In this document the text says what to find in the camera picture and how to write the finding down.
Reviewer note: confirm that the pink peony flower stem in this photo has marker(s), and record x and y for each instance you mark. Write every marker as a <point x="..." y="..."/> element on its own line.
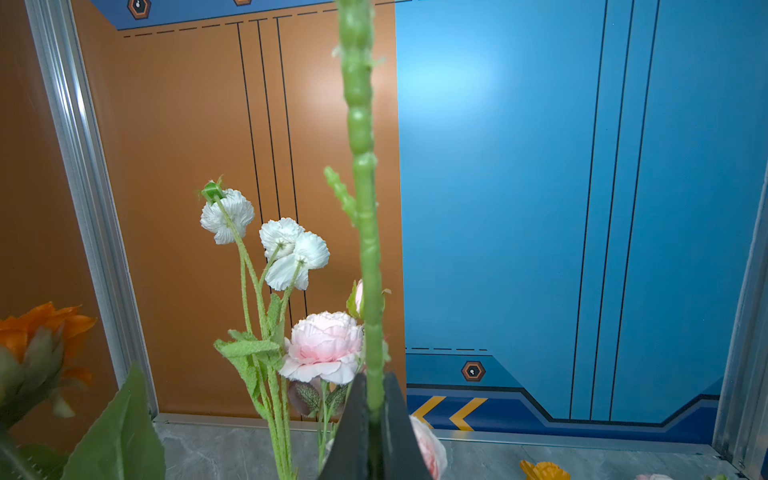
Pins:
<point x="327" y="347"/>

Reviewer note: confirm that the left aluminium corner post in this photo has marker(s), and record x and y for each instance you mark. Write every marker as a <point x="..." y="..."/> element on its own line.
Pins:
<point x="63" y="70"/>

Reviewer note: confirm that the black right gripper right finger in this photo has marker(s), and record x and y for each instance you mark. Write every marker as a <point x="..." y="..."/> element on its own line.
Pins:
<point x="401" y="455"/>

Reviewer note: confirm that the orange gerbera flower stem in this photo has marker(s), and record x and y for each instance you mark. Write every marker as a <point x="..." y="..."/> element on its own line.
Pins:
<point x="36" y="350"/>

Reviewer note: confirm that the yellow ranunculus flower stem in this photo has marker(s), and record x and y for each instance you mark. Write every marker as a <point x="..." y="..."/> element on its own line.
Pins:
<point x="543" y="471"/>

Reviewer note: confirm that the aluminium corner post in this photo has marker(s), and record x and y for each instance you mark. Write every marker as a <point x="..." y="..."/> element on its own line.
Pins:
<point x="63" y="70"/>
<point x="740" y="434"/>

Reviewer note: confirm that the pink carnation flower stem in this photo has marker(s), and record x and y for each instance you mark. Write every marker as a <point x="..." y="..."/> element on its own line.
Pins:
<point x="654" y="476"/>

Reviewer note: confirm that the right aluminium corner post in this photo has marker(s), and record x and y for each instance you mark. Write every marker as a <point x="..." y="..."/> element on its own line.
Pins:
<point x="740" y="434"/>

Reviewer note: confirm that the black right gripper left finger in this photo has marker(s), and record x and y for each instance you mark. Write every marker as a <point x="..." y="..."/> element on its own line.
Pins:
<point x="348" y="458"/>

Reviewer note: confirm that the white rose flower stem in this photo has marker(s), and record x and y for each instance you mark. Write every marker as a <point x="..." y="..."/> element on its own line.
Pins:
<point x="356" y="39"/>

